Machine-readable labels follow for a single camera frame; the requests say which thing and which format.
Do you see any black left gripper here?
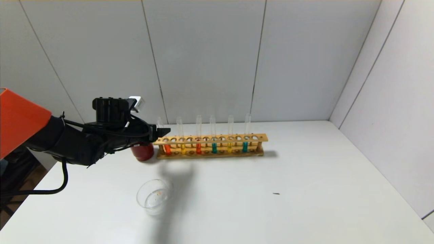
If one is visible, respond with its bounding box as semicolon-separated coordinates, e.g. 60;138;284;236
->
128;124;171;146

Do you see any test tube with red pigment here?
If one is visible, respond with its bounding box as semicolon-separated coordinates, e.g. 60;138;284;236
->
196;115;202;155
157;117;172;156

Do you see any test tube with yellow pigment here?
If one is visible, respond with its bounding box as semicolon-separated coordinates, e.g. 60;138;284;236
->
176;117;187;155
227;115;234;153

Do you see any test tube with teal pigment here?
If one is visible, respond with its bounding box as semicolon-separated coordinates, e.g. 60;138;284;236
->
209;115;217;154
242;114;251;153

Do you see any wooden test tube rack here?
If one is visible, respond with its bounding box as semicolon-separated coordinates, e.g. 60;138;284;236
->
153;134;268;160

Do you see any dark red cup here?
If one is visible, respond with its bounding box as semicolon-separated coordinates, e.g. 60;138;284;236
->
132;142;155;162

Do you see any clear glass dish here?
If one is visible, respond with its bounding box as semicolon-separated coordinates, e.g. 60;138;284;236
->
136;179;175;217

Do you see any dark background furniture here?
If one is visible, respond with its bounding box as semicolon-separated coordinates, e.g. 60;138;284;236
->
0;146;44;221

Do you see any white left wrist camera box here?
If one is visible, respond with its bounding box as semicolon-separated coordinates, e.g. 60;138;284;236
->
129;96;145;113

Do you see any thick black cable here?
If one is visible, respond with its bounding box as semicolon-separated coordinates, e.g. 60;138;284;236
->
0;158;68;198

